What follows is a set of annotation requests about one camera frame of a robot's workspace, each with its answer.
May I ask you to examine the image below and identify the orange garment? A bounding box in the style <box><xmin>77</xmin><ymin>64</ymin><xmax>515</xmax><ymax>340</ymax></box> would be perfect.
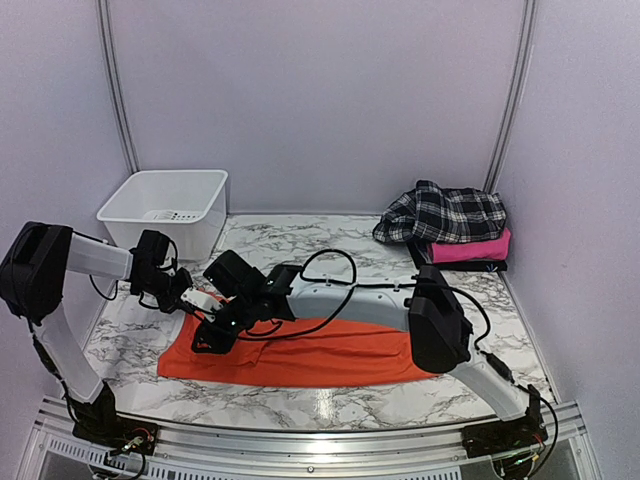
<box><xmin>157</xmin><ymin>315</ymin><xmax>435</xmax><ymax>388</ymax></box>

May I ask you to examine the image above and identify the black white plaid skirt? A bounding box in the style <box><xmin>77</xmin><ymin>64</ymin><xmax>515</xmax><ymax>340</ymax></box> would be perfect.
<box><xmin>372</xmin><ymin>180</ymin><xmax>508</xmax><ymax>244</ymax></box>

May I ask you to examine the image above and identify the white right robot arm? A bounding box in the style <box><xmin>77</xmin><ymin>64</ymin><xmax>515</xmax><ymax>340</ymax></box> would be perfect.
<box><xmin>181</xmin><ymin>251</ymin><xmax>547</xmax><ymax>448</ymax></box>

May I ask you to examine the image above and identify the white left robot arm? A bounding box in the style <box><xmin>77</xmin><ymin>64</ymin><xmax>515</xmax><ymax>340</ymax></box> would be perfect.
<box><xmin>1</xmin><ymin>222</ymin><xmax>193</xmax><ymax>445</ymax></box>

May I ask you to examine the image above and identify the white plastic laundry bin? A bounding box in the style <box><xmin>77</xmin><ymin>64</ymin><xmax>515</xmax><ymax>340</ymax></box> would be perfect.
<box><xmin>96</xmin><ymin>169</ymin><xmax>228</xmax><ymax>261</ymax></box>

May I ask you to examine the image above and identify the black folded garment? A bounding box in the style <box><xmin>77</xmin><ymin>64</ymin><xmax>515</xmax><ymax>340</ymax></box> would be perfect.
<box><xmin>407</xmin><ymin>244</ymin><xmax>508</xmax><ymax>273</ymax></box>

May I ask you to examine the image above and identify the pink folded garment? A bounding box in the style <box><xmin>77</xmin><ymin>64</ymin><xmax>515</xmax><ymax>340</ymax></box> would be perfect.
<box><xmin>429</xmin><ymin>228</ymin><xmax>511</xmax><ymax>263</ymax></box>

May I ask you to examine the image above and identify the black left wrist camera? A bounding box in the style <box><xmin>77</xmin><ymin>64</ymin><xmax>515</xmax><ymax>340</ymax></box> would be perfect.
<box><xmin>135</xmin><ymin>229</ymin><xmax>177</xmax><ymax>271</ymax></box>

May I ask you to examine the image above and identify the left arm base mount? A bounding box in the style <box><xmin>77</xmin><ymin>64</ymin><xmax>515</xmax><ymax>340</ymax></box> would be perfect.
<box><xmin>72</xmin><ymin>417</ymin><xmax>159</xmax><ymax>455</ymax></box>

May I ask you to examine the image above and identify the aluminium front frame rail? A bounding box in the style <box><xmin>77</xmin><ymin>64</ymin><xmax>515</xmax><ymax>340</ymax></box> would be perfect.
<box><xmin>17</xmin><ymin>397</ymin><xmax>601</xmax><ymax>479</ymax></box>

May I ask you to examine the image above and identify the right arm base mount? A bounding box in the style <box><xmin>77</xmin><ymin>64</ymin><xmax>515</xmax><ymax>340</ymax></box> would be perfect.
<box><xmin>461</xmin><ymin>417</ymin><xmax>548</xmax><ymax>458</ymax></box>

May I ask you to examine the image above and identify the left aluminium corner post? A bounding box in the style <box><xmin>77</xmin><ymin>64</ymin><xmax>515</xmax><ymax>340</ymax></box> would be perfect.
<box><xmin>95</xmin><ymin>0</ymin><xmax>140</xmax><ymax>175</ymax></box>

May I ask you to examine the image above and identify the aluminium corner post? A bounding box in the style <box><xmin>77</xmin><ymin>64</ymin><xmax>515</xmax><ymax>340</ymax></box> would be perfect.
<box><xmin>95</xmin><ymin>0</ymin><xmax>140</xmax><ymax>175</ymax></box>
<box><xmin>483</xmin><ymin>0</ymin><xmax>539</xmax><ymax>192</ymax></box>

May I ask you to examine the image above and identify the right aluminium corner post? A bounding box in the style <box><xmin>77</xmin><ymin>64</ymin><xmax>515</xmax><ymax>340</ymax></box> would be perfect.
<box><xmin>483</xmin><ymin>0</ymin><xmax>539</xmax><ymax>192</ymax></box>

